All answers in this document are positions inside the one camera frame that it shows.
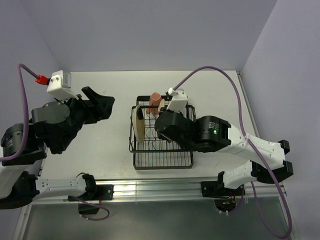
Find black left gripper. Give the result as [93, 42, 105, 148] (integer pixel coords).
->
[56, 86, 116, 151]

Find cream plate green brushstroke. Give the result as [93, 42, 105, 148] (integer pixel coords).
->
[132, 105, 145, 144]

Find pink floral mug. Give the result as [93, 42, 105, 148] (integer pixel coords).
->
[146, 92, 163, 115]

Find cream plate small motifs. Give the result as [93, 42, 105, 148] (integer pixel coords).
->
[157, 99, 165, 115]

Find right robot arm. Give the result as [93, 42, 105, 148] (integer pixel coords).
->
[154, 110, 294, 198]

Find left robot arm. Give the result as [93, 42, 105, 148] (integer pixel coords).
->
[0, 86, 115, 210]

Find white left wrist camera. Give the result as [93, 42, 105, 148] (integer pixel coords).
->
[46, 70, 78, 102]

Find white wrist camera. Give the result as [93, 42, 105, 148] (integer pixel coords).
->
[46, 70, 78, 102]
[166, 87, 188, 114]

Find black wire dish rack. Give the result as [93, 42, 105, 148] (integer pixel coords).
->
[129, 95, 194, 170]

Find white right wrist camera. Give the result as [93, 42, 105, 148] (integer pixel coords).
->
[166, 87, 188, 114]

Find aluminium mounting rail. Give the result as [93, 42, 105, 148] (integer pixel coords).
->
[32, 178, 279, 205]

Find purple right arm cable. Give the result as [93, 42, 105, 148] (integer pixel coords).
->
[173, 65, 293, 238]

